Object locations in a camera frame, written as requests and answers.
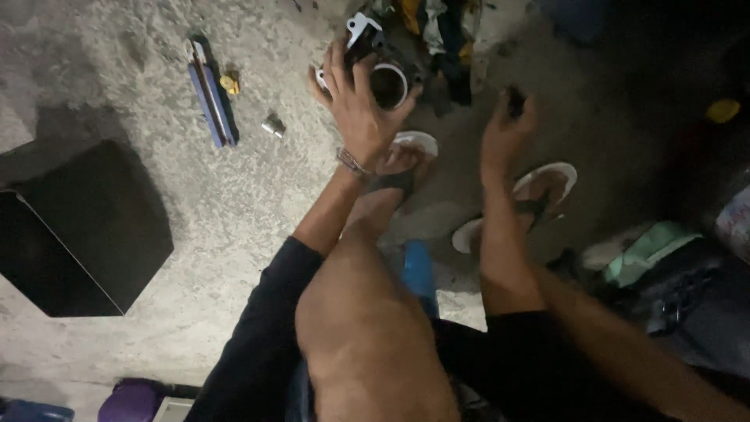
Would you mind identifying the heap of coloured cloths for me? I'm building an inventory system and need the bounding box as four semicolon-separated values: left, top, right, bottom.
394;0;488;107

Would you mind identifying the purple round object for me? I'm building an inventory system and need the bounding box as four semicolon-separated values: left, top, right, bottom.
97;378;168;422

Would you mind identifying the white sandal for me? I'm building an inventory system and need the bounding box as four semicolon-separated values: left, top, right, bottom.
451;162;579;254
375;130;439;197

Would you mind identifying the person's right leg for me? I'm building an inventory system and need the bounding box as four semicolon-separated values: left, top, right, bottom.
513;173;750;422

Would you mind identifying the small metal socket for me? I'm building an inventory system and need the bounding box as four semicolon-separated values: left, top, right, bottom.
261;114;287;139

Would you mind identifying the person's black clothing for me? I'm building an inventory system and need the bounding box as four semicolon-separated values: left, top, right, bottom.
183;236;683;422

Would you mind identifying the metal wrist bracelet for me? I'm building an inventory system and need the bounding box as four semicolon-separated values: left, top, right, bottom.
336;147;373;178

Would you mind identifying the green and white cloth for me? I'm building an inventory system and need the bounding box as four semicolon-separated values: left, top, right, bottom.
582;220;704;289

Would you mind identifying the person's right hand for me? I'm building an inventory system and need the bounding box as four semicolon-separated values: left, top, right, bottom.
480;88;538;181

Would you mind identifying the person's left leg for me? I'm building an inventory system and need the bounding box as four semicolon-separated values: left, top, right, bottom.
295;145;463;422

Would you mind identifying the pale round container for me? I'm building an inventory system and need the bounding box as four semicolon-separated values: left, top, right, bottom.
714;186;750;266

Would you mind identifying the blue handled tool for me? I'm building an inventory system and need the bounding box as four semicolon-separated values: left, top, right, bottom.
185;36;240;148

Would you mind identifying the person's leg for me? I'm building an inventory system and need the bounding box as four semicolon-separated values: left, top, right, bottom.
295;145;463;422
513;173;750;422

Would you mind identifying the black box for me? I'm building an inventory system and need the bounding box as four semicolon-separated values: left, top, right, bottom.
0;139;175;318

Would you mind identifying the yellow round object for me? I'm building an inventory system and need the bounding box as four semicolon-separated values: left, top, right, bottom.
705;98;742;124

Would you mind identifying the black engine part white ring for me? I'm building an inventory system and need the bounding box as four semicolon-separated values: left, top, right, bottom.
315;13;426;112

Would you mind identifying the blue plastic object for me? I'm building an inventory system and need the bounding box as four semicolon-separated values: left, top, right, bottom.
0;399;76;422

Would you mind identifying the blue stool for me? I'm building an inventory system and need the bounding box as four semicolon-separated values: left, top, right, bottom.
402;239;440;320

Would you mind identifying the dark grey bag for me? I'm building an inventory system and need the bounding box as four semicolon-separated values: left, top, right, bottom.
551;237;750;382

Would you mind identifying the person's left hand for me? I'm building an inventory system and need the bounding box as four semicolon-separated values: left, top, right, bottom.
306;40;424;172

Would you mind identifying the white flat box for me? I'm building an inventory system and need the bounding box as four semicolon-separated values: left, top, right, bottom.
152;397;195;422

